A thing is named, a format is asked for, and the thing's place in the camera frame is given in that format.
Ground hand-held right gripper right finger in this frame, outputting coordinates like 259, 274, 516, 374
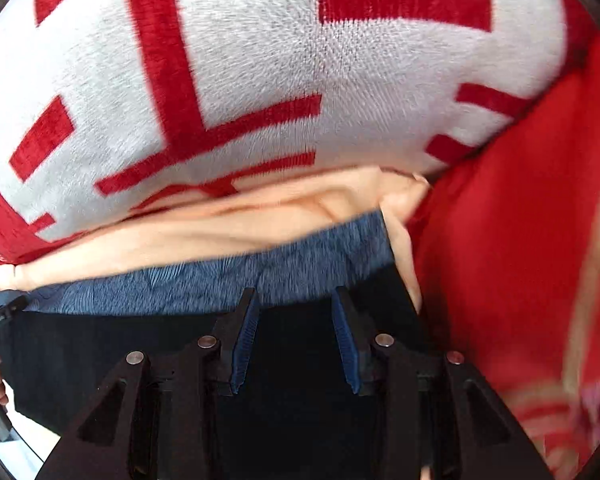
331, 287, 556, 480

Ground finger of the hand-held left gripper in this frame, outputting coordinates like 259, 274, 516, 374
0, 294, 31, 346

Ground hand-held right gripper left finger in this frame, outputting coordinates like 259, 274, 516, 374
35, 287, 261, 480

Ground black pants with blue waistband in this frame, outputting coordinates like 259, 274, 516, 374
0, 210, 431, 480

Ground cream cushion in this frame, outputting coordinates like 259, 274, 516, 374
0, 166, 432, 313

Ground red embroidered pillow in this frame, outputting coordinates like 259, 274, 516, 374
409, 35, 600, 480

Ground red and white printed blanket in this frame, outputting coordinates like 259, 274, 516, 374
0, 0, 597, 273

